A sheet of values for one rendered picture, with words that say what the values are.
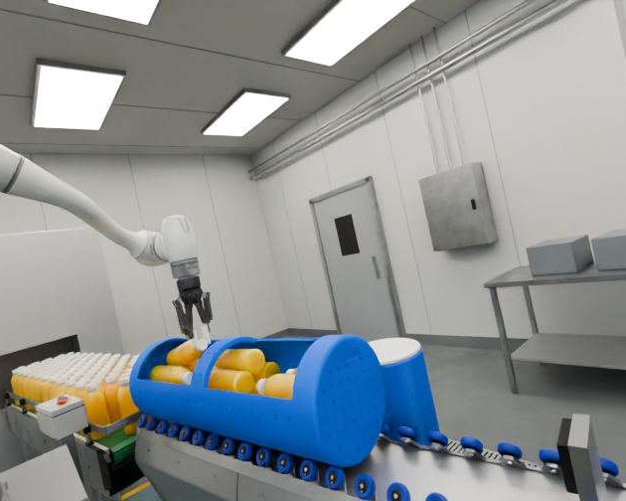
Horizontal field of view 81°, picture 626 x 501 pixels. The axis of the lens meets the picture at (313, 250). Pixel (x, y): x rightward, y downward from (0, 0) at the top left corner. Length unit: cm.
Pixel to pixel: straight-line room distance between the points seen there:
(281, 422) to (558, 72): 362
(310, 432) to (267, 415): 12
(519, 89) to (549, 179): 85
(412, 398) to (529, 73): 327
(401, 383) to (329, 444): 52
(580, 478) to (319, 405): 44
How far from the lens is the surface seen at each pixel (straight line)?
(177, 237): 127
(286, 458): 100
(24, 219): 575
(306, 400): 82
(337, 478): 90
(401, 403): 133
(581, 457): 73
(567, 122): 389
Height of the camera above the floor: 144
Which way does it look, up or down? level
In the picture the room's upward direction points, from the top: 12 degrees counter-clockwise
